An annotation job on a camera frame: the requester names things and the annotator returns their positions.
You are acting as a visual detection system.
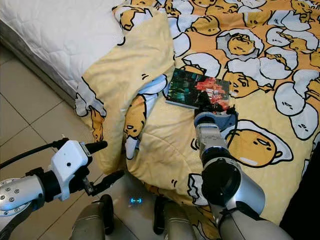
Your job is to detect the dark book with red cover art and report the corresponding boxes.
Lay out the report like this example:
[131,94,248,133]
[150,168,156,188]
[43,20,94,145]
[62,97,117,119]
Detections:
[166,68,231,111]

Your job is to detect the left robot leg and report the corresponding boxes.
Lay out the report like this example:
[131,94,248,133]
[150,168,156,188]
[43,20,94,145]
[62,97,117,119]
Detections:
[70,194,115,240]

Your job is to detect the robot leg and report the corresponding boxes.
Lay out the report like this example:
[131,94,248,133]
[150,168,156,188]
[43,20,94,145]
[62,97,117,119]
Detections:
[152,196,206,240]
[70,194,115,240]

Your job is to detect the right robot leg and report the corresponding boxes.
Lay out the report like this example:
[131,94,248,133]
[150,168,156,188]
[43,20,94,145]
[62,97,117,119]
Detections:
[152,196,206,240]

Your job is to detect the white quilted mattress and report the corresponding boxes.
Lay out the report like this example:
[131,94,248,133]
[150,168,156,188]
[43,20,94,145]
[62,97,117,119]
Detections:
[0,0,123,101]

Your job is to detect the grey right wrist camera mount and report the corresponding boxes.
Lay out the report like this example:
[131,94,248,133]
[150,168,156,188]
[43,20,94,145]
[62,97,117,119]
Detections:
[194,111,238,131]

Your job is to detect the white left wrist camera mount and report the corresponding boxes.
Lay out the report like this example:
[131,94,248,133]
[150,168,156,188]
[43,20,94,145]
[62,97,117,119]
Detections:
[50,140,93,201]

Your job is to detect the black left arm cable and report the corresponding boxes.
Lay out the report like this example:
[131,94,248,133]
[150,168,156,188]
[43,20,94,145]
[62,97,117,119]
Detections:
[0,140,68,168]

